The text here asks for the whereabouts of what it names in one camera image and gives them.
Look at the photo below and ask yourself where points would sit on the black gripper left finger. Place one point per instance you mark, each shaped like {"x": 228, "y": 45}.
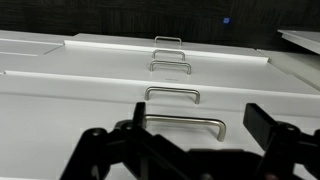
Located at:
{"x": 133, "y": 153}

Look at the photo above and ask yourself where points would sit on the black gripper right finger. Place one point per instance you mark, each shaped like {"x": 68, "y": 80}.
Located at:
{"x": 290, "y": 150}

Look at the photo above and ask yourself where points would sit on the white cabinet drawer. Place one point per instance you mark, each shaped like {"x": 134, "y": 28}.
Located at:
{"x": 66, "y": 133}

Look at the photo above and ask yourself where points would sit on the white cabinet wooden countertop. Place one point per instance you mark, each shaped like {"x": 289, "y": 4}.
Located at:
{"x": 83, "y": 63}

